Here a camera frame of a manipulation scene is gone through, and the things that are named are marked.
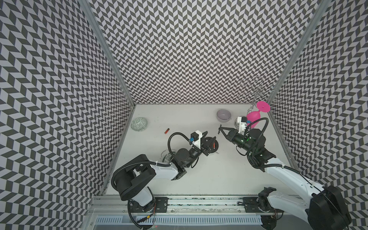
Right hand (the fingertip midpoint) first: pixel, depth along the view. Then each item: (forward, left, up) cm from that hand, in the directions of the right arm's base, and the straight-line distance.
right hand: (219, 130), depth 76 cm
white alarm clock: (+4, +5, -18) cm, 19 cm away
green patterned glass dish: (+19, +53, -19) cm, 60 cm away
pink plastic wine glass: (+9, -21, +1) cm, 23 cm away
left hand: (-3, +4, 0) cm, 5 cm away
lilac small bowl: (+27, -10, -20) cm, 35 cm away
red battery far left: (+13, +33, -20) cm, 40 cm away
